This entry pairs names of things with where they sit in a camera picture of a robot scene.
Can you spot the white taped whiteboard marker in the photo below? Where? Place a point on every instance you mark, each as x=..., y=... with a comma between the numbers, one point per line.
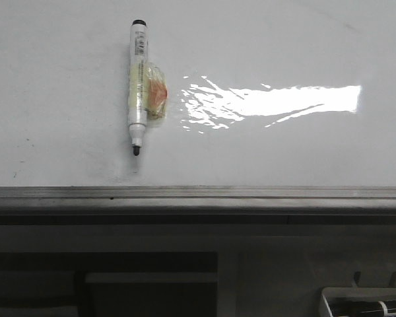
x=147, y=86

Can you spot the dark cabinet under whiteboard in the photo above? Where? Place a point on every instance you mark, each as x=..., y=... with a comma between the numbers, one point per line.
x=108, y=284

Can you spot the white tray with marker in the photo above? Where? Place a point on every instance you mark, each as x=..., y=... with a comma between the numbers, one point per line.
x=358, y=301

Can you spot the whiteboard with aluminium frame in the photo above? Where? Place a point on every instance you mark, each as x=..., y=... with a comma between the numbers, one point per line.
x=277, y=111

